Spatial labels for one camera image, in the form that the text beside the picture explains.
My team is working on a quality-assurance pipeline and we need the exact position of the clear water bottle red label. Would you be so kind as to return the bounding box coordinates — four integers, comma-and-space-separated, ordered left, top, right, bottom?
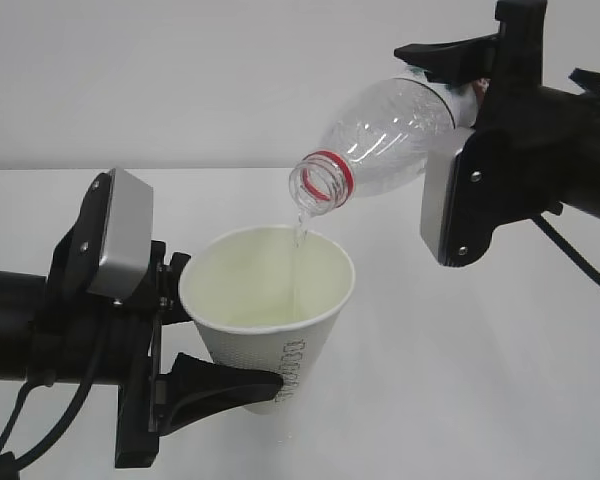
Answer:
289, 66, 489, 217

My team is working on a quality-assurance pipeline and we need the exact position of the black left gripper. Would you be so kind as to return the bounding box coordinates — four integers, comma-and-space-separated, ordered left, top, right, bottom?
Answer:
114, 240, 283, 454

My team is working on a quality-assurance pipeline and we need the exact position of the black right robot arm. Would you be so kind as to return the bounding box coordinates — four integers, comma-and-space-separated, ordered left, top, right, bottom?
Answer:
394, 1, 600, 237

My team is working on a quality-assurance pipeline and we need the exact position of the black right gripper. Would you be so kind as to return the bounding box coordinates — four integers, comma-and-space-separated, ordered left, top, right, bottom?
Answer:
394, 0, 547, 130

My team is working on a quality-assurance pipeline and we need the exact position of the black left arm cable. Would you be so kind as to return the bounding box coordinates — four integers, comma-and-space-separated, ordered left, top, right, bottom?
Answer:
0, 309, 111, 480

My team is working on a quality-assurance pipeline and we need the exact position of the white paper cup green logo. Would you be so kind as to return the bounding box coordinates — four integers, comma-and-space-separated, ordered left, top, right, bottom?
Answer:
178, 225, 356, 414

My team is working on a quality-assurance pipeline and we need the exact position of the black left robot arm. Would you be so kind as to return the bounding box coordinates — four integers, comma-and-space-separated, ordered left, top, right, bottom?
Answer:
0, 241, 283, 469

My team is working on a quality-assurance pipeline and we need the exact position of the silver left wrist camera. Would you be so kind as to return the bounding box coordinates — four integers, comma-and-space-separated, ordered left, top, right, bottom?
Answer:
47, 168, 156, 306

